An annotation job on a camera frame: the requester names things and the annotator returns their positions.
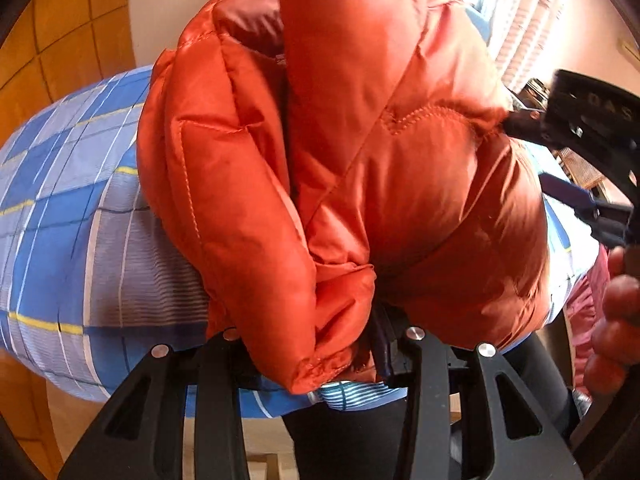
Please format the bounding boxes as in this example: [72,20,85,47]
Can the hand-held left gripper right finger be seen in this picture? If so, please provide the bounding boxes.
[370,305,585,480]

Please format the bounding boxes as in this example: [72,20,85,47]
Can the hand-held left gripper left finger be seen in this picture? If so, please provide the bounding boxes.
[57,327,261,480]

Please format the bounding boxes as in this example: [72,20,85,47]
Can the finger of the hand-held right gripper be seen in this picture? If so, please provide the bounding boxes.
[500,109,551,138]
[539,172,633,247]

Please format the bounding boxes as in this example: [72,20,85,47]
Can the orange puffer jacket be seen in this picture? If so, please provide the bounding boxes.
[136,0,551,396]

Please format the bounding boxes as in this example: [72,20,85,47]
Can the person's right hand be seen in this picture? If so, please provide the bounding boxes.
[584,247,640,397]

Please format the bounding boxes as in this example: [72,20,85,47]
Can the wicker chair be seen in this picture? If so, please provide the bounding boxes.
[557,147,601,186]

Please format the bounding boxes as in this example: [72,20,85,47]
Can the person's black pants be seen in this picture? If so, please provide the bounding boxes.
[282,332,573,480]

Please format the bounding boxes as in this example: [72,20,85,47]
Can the pink patterned curtain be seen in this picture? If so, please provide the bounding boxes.
[475,0,576,91]

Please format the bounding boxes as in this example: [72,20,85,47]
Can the maroon cloth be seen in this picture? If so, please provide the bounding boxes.
[564,274,603,388]

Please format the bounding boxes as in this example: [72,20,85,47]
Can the blue plaid bed sheet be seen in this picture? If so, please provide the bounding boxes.
[0,65,601,418]

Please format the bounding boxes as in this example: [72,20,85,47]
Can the wooden wardrobe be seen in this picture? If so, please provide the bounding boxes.
[0,0,136,131]

